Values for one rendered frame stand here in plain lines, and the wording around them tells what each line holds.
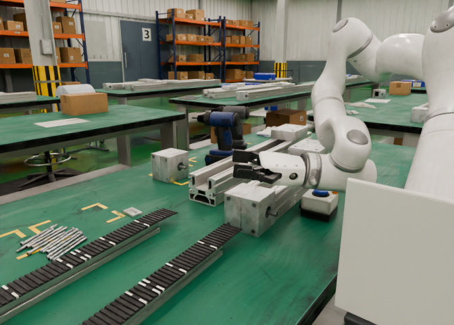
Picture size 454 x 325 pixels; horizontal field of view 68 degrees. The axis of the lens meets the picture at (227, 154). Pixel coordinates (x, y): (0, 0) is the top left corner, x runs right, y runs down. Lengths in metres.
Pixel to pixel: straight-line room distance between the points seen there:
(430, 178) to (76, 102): 2.60
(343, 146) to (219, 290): 0.38
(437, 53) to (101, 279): 0.77
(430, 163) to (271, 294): 0.36
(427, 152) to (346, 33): 0.52
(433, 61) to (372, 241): 0.37
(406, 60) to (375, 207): 0.46
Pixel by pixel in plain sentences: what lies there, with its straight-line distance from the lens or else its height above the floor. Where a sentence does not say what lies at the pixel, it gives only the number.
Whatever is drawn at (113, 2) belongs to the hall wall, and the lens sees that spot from 13.45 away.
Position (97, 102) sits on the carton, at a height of 0.87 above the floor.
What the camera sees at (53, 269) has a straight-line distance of 0.76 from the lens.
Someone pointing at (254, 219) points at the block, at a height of 0.82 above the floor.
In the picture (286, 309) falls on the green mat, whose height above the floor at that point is 0.78.
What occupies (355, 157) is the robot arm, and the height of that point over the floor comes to 1.00.
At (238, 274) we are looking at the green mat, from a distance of 0.72.
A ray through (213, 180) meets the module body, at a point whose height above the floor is 0.86.
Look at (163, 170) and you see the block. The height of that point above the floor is 0.82.
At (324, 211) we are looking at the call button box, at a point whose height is 0.81.
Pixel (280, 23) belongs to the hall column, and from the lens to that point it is 12.33.
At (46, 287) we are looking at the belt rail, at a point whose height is 0.80.
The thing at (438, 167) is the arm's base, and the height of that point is 1.03.
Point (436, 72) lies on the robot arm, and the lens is 0.76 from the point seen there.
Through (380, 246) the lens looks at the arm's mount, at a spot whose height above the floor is 0.92.
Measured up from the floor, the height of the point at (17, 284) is 0.81.
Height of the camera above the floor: 1.20
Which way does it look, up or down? 16 degrees down
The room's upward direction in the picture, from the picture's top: straight up
